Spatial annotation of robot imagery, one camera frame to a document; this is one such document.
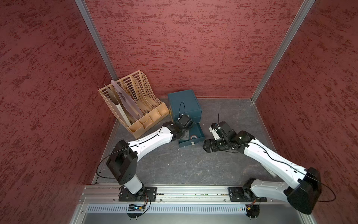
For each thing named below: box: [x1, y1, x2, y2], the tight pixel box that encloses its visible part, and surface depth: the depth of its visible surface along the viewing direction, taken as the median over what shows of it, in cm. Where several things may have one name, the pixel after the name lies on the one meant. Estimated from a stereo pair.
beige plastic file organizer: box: [97, 70, 170, 140], surface depth 102 cm
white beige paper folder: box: [103, 84, 131, 127], surface depth 85 cm
